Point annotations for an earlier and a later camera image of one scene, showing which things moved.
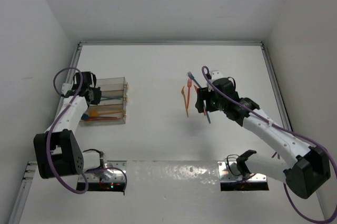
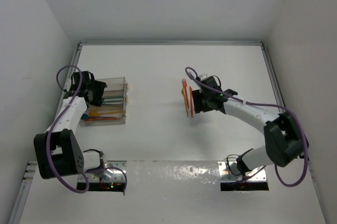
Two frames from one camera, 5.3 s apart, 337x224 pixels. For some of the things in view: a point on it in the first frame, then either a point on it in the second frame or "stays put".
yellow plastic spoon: [93, 113] stays put
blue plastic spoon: [86, 116] stays put
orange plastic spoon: [90, 119] stays put
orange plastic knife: [204, 110] → [191, 101]
